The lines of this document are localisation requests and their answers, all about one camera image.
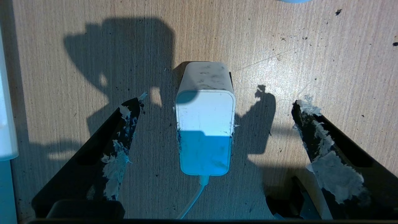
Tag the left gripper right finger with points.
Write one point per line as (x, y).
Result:
(348, 161)

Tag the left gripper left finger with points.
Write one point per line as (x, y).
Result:
(93, 161)

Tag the white power adapter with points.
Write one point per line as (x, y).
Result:
(205, 118)

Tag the white router with antennas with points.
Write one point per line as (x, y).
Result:
(6, 93)

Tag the white toilet paper roll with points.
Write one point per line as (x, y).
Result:
(293, 1)

